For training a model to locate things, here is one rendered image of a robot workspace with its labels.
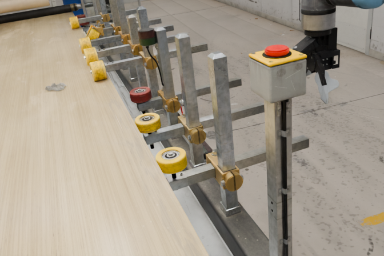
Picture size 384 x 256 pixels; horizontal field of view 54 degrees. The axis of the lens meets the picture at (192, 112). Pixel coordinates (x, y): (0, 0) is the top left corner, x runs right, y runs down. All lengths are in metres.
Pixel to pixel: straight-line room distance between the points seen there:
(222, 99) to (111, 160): 0.34
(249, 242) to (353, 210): 1.29
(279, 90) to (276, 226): 0.30
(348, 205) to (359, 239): 0.25
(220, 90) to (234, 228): 0.38
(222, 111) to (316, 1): 0.38
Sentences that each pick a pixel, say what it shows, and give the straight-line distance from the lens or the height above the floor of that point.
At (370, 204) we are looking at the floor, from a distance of 2.31.
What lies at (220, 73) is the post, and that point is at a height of 1.12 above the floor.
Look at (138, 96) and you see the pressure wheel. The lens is 1.41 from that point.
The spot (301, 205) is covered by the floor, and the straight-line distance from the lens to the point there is 2.24.
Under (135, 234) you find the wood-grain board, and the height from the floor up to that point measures 0.90.
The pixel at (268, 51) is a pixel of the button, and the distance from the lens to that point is 0.64.
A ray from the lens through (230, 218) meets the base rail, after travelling 1.09.
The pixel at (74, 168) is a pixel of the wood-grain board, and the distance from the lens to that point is 1.04.
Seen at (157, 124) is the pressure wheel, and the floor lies 0.89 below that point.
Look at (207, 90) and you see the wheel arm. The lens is 1.52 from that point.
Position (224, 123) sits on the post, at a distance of 0.94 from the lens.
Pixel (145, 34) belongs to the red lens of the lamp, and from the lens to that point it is 1.32.
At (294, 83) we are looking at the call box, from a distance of 0.64.
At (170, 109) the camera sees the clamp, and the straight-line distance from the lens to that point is 1.41.
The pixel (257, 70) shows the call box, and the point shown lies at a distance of 0.65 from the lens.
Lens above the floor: 1.42
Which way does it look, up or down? 25 degrees down
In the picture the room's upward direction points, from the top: 7 degrees counter-clockwise
